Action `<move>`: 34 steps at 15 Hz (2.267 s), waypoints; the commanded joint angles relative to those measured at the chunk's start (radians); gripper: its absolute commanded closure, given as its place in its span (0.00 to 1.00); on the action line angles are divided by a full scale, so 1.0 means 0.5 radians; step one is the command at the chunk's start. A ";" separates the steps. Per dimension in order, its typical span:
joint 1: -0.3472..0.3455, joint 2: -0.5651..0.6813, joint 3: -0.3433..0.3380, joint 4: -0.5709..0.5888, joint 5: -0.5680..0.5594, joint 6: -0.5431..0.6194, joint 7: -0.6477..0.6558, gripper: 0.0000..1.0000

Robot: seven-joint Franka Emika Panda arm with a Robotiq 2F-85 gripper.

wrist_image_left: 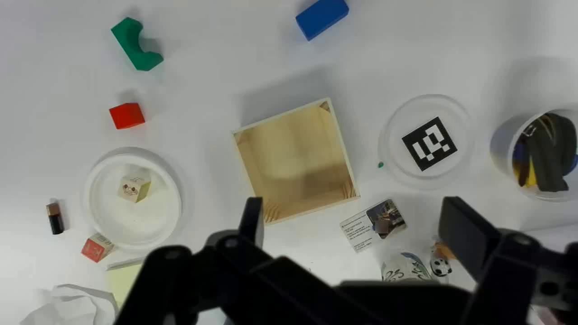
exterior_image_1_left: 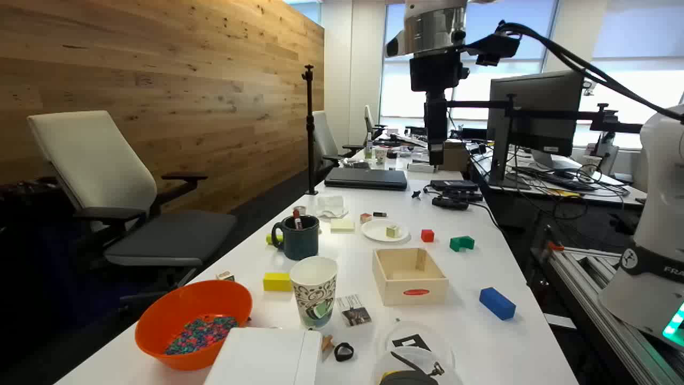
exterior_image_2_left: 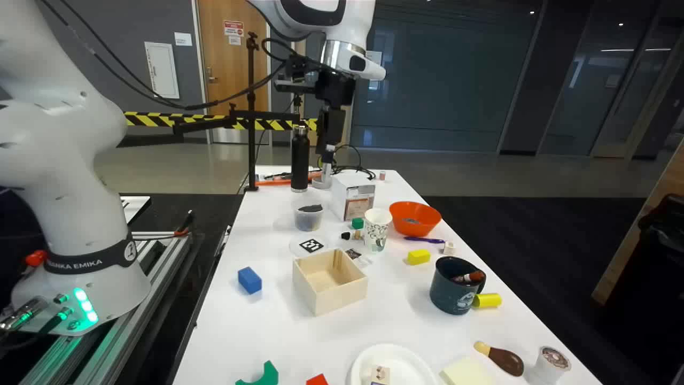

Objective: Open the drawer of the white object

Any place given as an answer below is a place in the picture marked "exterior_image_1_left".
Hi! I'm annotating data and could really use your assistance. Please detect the white round plate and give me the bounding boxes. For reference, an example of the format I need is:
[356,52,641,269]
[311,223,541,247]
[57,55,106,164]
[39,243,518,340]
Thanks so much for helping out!
[359,216,413,247]

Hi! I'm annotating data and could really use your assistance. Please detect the yellow rectangular block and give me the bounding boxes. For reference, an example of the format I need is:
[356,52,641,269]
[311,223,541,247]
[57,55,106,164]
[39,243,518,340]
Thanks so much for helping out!
[260,269,295,294]

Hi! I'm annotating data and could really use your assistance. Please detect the closed dark laptop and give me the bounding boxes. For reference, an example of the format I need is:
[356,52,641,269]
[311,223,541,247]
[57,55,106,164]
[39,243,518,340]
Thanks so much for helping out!
[323,165,409,194]

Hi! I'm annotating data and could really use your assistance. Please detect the black controller device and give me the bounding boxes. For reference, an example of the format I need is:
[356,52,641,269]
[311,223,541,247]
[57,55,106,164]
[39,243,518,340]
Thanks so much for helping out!
[427,179,482,212]

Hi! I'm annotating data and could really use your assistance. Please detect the patterned paper cup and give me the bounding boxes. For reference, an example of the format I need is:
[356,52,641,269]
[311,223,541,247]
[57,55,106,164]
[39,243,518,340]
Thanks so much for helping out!
[288,255,340,333]

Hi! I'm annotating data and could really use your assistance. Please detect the white office chair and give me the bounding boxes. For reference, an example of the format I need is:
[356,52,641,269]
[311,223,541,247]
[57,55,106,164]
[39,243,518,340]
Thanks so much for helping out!
[311,110,365,172]

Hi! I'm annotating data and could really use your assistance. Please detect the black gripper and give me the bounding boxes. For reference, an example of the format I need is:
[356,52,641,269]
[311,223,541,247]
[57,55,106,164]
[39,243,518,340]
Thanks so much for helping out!
[407,55,469,168]

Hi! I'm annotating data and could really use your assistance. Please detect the clear round lid with tag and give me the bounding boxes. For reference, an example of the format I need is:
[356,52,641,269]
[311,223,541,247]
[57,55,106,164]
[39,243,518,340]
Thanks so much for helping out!
[373,320,458,359]

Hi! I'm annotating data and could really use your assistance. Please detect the white drawer box housing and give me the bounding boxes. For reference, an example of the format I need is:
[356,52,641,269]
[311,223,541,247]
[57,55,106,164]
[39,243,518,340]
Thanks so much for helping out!
[202,326,325,385]

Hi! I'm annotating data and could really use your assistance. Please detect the small photo card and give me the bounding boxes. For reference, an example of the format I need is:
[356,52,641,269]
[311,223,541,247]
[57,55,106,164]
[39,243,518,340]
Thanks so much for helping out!
[338,294,373,330]

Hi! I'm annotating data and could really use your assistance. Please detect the orange plastic bowl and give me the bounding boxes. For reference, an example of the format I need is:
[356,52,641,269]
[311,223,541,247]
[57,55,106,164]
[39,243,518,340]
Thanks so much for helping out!
[133,279,254,373]

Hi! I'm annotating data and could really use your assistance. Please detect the blue rectangular block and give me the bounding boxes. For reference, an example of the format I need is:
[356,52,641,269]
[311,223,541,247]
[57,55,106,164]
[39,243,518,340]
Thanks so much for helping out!
[476,286,516,324]

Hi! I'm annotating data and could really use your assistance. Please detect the black heart-shaped ring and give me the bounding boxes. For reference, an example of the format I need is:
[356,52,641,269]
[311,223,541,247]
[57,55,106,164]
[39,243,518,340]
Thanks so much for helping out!
[331,340,356,364]

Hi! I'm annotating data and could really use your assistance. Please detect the black computer monitor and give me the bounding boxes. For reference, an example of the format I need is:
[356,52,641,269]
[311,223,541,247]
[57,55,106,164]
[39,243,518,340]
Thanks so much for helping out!
[487,72,585,185]

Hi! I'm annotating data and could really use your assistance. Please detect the cardboard box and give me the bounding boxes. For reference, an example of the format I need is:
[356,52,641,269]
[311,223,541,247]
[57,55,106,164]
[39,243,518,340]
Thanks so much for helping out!
[439,139,469,174]

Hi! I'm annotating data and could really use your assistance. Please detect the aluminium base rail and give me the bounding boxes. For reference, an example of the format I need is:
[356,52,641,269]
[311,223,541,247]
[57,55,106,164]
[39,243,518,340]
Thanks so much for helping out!
[541,241,684,385]

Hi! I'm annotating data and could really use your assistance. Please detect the brown red toy piece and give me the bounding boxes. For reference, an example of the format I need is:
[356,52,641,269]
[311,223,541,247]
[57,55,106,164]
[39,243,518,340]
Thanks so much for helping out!
[288,206,310,232]

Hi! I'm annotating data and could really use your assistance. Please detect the dark teal mug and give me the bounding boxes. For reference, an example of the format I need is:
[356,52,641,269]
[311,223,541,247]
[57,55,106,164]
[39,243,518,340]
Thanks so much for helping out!
[268,215,321,263]

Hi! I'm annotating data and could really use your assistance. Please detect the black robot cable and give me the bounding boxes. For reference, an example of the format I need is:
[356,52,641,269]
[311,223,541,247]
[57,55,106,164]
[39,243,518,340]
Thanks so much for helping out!
[496,20,684,125]

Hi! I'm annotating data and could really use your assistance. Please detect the black horizontal mount rail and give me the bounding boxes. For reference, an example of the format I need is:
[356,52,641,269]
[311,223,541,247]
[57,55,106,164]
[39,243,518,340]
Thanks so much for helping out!
[444,96,645,137]

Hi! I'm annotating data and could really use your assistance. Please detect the small white cup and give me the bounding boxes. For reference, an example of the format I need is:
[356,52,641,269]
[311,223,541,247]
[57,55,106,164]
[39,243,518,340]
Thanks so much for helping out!
[311,196,351,221]

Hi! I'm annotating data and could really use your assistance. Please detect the black side desk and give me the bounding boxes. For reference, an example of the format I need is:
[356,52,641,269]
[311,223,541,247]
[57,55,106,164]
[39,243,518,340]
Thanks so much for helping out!
[466,149,649,249]

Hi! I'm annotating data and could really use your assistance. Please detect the black camera stand pole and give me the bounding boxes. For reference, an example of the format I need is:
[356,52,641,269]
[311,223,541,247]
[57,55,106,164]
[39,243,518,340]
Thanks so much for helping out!
[298,62,321,197]

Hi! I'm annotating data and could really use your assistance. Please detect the white grey lounge chair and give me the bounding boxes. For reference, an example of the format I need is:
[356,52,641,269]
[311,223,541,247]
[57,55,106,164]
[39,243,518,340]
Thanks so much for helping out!
[26,108,238,272]

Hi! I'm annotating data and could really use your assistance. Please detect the green arch block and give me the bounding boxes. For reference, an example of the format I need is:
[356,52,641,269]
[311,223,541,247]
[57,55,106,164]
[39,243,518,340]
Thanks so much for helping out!
[447,234,476,255]

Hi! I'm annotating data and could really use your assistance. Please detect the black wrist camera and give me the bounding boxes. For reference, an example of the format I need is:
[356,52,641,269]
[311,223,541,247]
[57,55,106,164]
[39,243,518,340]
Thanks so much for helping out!
[468,30,521,69]

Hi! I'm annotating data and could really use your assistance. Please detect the open wooden box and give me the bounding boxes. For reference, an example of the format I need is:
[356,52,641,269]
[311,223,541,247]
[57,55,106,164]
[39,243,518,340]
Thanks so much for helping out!
[369,247,451,309]

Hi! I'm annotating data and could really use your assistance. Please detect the wooden fish piece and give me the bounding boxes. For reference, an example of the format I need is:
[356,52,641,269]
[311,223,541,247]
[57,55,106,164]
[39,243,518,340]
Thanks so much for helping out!
[318,333,338,359]

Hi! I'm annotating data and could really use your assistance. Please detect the colourful beads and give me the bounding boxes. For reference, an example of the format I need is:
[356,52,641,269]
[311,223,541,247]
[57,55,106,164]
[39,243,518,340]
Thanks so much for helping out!
[164,315,238,358]

